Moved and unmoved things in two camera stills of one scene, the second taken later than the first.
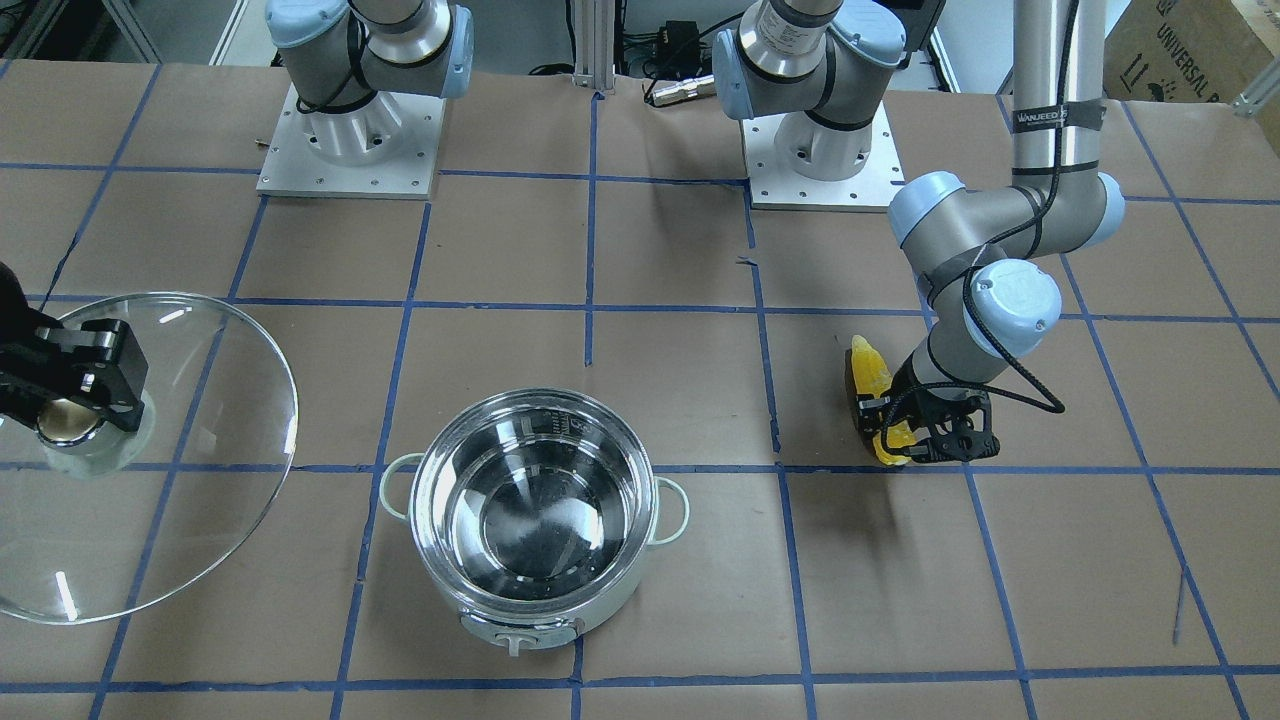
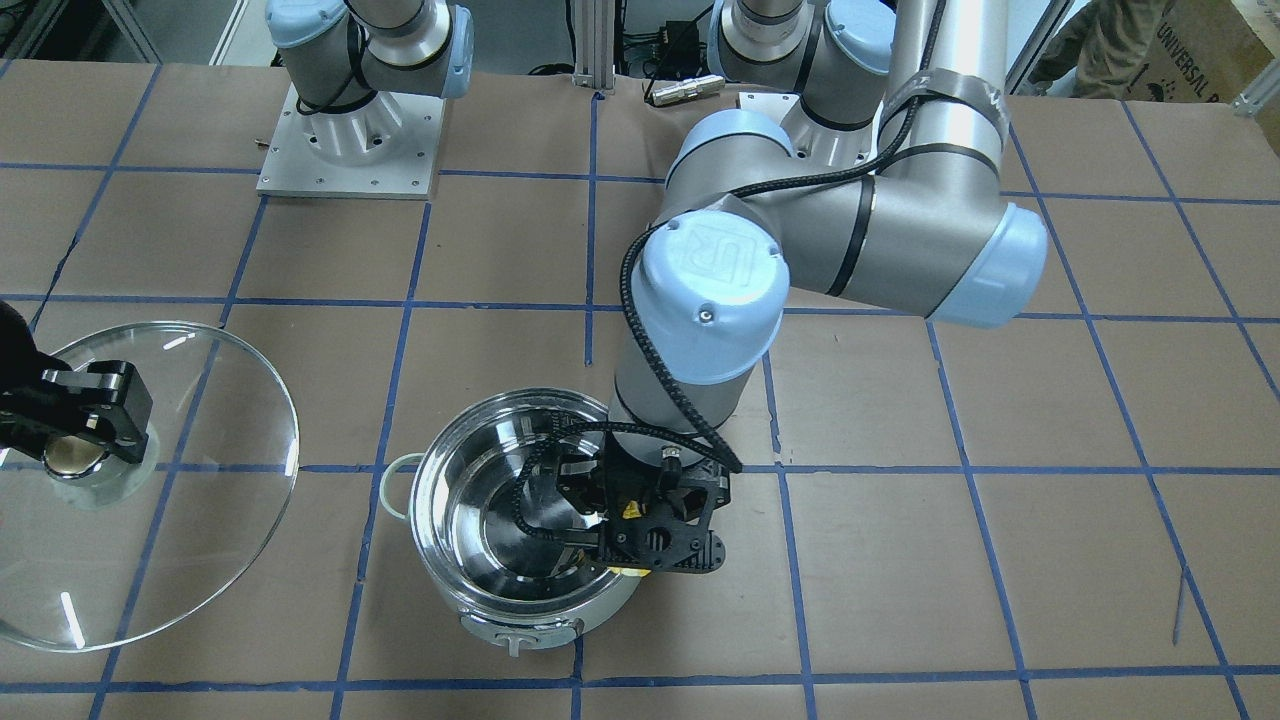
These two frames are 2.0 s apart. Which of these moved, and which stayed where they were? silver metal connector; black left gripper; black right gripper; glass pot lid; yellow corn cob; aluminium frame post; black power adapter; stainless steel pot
Moved: black left gripper; yellow corn cob; black right gripper; glass pot lid
Stayed: black power adapter; silver metal connector; stainless steel pot; aluminium frame post
